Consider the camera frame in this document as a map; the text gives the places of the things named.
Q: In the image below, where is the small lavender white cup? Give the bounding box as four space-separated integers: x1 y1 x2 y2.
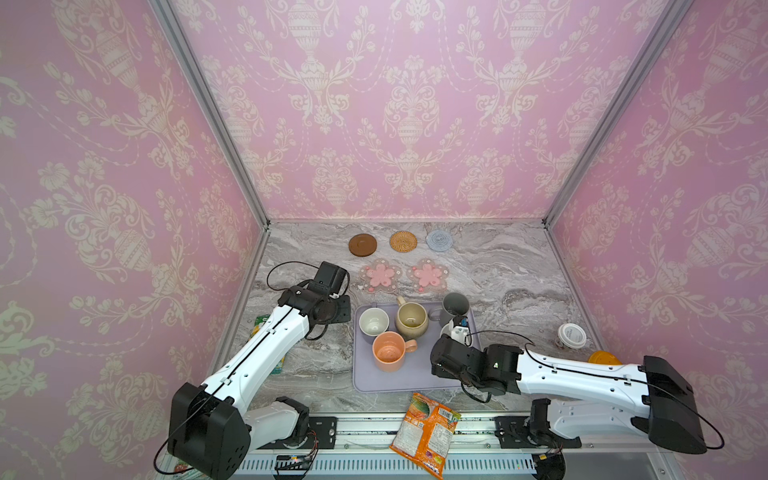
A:
357 307 390 344

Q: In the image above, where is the pink flower coaster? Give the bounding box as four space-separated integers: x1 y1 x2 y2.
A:
406 259 450 293
358 259 402 293

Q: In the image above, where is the brown wooden coaster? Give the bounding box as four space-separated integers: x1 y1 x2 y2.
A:
348 233 378 257

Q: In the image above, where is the grey mug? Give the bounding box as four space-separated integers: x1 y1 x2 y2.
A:
428 292 470 327

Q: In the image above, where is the woven rattan coaster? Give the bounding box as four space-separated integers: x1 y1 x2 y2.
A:
389 231 418 253

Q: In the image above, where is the blue woven coaster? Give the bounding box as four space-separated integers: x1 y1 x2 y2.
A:
426 229 453 252

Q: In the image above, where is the white mug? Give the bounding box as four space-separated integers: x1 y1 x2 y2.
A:
440 321 453 340

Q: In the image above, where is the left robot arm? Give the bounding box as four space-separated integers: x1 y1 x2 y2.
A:
160 262 351 479

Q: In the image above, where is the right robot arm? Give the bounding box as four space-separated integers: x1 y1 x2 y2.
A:
430 335 710 455

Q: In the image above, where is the white lidded paper cup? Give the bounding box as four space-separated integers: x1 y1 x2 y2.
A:
556 322 588 350

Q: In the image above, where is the yellow lidded cup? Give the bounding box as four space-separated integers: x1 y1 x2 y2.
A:
588 350 622 366

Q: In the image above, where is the green yellow Fox's candy bag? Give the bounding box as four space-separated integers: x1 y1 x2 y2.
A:
250 315 285 375

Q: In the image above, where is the orange pink mug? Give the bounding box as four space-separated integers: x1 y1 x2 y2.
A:
372 331 418 373

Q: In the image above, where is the lavender silicone tray mat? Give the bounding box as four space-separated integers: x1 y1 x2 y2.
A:
352 303 460 393

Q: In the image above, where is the beige ceramic mug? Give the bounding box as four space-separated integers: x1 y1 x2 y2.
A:
395 296 429 340

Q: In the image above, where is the orange snack bag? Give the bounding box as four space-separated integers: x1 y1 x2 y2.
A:
390 393 461 479

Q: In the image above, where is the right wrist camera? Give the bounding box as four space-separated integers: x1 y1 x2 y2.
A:
449 316 472 346

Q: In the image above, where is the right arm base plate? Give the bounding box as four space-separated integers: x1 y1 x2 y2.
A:
494 416 582 450

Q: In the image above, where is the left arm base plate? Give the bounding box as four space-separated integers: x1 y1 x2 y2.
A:
262 416 338 450

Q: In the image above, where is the aluminium front rail frame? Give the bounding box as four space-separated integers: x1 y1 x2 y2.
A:
155 410 679 480

